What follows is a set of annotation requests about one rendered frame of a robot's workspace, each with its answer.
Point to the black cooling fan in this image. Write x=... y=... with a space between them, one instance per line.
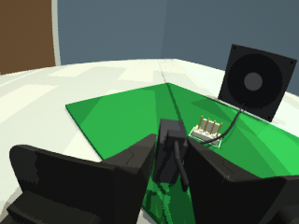
x=256 y=78

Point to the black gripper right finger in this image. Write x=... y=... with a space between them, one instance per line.
x=223 y=193

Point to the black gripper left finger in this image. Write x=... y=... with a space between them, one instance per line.
x=114 y=189

